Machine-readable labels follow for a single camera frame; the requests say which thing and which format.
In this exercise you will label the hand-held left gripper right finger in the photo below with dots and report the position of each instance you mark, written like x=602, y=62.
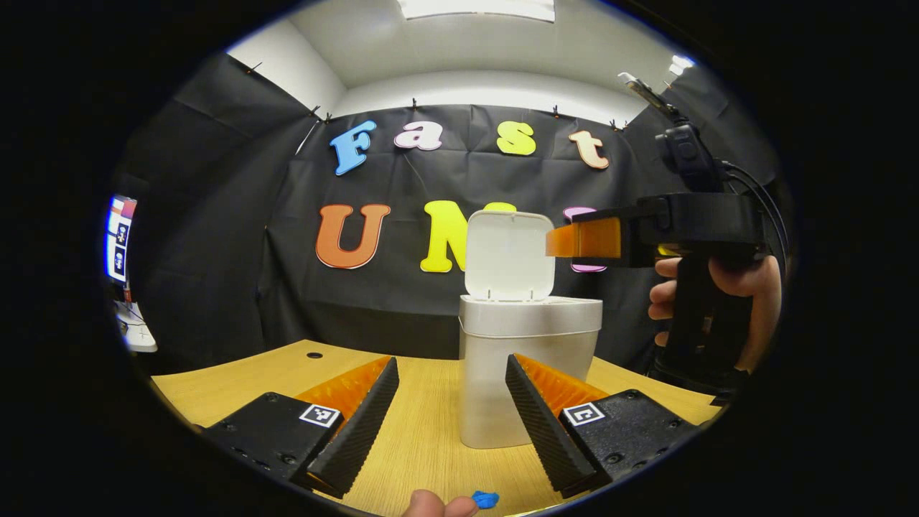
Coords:
x=538, y=424

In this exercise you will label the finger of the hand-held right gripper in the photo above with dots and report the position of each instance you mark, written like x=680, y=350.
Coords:
x=585, y=238

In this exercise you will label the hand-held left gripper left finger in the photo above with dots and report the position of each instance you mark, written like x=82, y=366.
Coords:
x=362, y=424

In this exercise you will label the white desktop garbage bin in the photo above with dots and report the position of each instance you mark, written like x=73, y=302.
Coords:
x=517, y=359

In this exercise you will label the blue paper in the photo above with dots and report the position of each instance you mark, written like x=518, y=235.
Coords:
x=485, y=499

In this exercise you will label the wooden desktop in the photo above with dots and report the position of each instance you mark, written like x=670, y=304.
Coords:
x=423, y=445

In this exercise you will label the small ceiling light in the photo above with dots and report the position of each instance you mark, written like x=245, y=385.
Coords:
x=682, y=64

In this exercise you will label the black backdrop cloth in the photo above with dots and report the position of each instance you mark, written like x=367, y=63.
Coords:
x=215, y=251

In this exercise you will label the white side table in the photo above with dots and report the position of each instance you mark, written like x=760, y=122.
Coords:
x=138, y=330

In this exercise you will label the computer monitor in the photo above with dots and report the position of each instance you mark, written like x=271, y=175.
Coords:
x=119, y=240

